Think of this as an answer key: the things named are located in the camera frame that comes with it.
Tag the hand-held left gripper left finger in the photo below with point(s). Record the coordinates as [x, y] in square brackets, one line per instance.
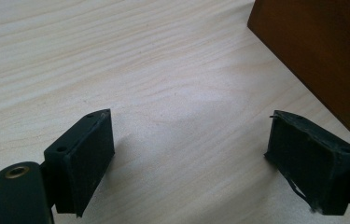
[82, 161]

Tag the brown wooden compartment box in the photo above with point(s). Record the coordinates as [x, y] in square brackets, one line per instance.
[319, 46]

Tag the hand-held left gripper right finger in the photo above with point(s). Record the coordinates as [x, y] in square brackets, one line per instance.
[312, 161]

